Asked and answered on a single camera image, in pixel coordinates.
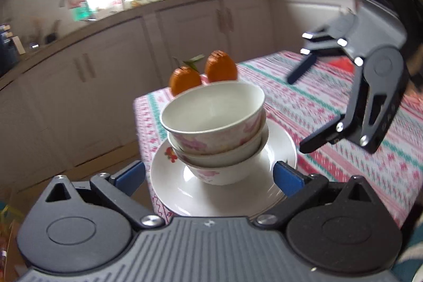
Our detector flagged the patterned red green tablecloth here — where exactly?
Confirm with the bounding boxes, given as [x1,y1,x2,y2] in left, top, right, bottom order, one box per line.
[132,49,423,230]

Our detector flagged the orange with leaf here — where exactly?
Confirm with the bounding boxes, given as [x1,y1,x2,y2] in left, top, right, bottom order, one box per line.
[168,54,204,97]

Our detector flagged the small white bowl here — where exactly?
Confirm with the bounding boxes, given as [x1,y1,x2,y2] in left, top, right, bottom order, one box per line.
[167,119,267,168]

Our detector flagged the bumpy orange fruit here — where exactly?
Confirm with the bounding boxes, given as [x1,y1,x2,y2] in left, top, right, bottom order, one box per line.
[205,50,238,83]

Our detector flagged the red drink carton box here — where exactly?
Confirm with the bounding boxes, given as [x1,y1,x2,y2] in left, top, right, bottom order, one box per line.
[329,57,355,73]

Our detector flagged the large white bowl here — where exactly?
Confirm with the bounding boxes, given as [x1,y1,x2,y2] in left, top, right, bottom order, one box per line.
[160,81,265,155]

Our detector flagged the white kitchen cabinets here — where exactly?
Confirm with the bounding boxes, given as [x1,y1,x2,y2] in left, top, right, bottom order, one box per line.
[1,0,356,190]

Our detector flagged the white plate with stain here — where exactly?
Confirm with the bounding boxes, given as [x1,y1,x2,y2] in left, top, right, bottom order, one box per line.
[148,120,297,221]

